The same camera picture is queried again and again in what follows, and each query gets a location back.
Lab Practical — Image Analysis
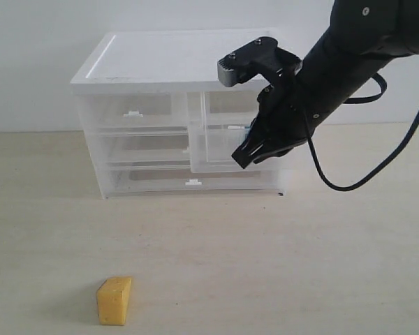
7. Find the clear bottom wide drawer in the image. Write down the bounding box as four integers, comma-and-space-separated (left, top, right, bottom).
103, 169, 280, 197

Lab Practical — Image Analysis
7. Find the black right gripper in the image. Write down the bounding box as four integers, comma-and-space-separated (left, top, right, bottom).
231, 69, 314, 169

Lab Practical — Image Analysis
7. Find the yellow cheese wedge sponge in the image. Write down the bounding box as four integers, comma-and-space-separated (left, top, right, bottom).
96, 276, 132, 326

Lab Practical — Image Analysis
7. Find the white plastic drawer cabinet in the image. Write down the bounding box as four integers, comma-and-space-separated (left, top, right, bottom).
69, 28, 304, 201

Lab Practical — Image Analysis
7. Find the clear wide drawer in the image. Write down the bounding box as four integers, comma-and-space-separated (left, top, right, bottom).
101, 133, 190, 163
103, 169, 280, 197

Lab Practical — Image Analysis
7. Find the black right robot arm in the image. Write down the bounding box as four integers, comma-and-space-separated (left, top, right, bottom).
223, 1, 419, 168

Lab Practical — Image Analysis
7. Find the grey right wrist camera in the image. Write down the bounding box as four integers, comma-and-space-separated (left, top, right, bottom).
217, 36, 302, 87

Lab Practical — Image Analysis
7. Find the white bottle teal label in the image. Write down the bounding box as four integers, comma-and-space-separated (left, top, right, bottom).
228, 125, 251, 143

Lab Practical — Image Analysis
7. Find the clear middle wide drawer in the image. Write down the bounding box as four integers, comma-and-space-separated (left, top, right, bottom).
101, 133, 190, 163

